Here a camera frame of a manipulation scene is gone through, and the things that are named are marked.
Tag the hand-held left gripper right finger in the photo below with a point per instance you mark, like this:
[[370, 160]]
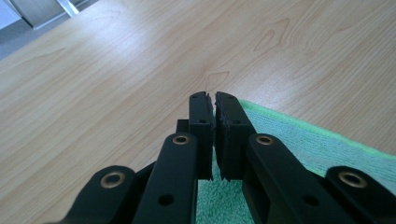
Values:
[[230, 140]]

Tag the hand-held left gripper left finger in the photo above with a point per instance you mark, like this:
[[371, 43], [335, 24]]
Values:
[[202, 140]]

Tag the green cloth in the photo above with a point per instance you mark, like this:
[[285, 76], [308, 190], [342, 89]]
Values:
[[311, 149]]

